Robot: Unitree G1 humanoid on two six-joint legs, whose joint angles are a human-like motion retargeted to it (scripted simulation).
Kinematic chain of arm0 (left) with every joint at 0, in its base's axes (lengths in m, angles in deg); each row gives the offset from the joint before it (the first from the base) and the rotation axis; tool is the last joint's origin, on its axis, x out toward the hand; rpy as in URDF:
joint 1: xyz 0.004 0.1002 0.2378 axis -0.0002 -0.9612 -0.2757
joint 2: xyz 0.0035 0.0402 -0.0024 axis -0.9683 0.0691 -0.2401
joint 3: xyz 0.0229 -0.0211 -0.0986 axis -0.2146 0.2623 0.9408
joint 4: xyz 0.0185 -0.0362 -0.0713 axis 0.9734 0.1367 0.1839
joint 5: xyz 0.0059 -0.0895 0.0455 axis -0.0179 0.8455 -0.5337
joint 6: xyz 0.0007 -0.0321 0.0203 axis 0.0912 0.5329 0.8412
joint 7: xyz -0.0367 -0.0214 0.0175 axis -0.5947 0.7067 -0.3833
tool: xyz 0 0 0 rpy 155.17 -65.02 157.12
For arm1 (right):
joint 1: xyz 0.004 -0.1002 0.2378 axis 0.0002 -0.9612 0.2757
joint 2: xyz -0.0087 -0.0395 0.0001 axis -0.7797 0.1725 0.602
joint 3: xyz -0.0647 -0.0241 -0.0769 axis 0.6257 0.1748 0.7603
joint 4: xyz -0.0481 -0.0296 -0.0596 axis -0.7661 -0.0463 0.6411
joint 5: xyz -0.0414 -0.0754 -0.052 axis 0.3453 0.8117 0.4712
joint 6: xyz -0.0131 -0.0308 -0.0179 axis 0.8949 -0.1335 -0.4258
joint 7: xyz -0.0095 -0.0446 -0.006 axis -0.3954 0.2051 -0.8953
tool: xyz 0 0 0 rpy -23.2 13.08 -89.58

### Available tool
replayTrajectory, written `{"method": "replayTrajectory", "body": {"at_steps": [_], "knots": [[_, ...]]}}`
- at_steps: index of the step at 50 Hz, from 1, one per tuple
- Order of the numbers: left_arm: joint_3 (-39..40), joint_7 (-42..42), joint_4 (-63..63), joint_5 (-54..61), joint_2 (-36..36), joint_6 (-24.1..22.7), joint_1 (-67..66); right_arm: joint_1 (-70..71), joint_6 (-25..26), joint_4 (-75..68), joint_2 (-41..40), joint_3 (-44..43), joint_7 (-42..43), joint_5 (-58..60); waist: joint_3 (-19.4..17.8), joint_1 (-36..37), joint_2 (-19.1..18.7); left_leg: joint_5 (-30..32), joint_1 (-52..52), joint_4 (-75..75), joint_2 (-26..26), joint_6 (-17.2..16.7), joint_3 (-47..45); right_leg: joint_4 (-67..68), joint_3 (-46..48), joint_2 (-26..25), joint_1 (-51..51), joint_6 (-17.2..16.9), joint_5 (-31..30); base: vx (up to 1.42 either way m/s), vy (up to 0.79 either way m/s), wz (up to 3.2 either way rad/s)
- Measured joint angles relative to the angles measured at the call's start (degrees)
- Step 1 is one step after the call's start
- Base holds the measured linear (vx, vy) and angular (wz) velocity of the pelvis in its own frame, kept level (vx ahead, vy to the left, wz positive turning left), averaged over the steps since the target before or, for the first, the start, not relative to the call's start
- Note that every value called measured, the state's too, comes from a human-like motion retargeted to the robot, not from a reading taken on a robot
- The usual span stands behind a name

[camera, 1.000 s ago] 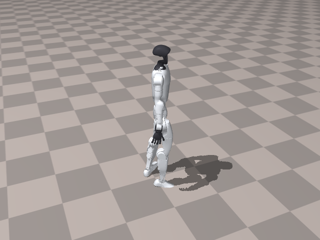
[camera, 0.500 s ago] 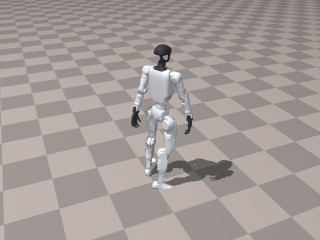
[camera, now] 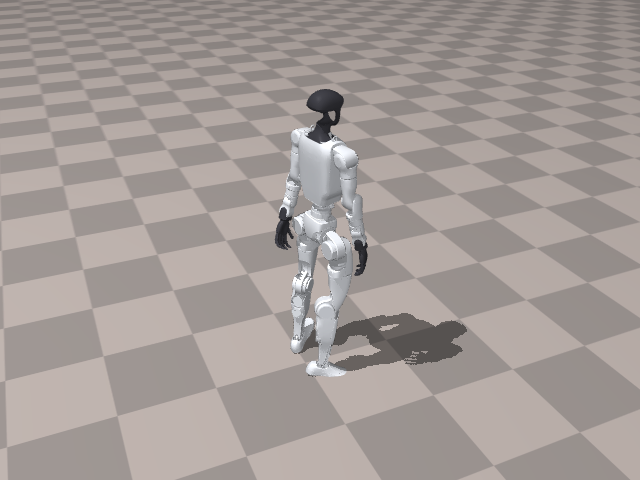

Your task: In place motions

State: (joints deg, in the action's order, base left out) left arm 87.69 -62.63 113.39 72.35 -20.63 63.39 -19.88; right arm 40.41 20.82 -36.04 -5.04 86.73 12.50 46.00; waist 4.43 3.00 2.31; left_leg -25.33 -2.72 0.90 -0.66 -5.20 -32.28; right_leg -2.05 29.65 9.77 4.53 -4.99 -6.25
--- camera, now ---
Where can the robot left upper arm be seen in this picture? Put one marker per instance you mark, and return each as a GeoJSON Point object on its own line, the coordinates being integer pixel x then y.
{"type": "Point", "coordinates": [294, 158]}

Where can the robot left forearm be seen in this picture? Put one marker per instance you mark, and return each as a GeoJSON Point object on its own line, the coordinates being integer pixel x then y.
{"type": "Point", "coordinates": [291, 196]}

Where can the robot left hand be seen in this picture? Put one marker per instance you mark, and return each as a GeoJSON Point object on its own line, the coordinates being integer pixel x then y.
{"type": "Point", "coordinates": [282, 230]}

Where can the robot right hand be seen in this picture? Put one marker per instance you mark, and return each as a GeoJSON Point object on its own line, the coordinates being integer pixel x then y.
{"type": "Point", "coordinates": [362, 256]}

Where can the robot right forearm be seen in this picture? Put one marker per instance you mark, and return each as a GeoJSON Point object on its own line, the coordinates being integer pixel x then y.
{"type": "Point", "coordinates": [354, 218]}

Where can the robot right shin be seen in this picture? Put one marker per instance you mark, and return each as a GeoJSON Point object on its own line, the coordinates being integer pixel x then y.
{"type": "Point", "coordinates": [326, 326]}

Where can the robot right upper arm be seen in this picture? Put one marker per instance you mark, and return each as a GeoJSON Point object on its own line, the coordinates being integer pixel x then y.
{"type": "Point", "coordinates": [345, 158]}

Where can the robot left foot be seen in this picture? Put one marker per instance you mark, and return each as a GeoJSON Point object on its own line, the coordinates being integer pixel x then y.
{"type": "Point", "coordinates": [297, 344]}

